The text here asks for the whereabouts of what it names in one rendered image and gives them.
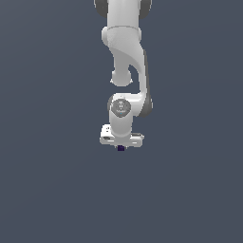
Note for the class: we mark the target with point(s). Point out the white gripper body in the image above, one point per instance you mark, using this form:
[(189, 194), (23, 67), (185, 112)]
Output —
[(121, 139)]

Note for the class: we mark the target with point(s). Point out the small dark purple cube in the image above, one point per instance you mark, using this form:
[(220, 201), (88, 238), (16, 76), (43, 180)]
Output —
[(121, 148)]

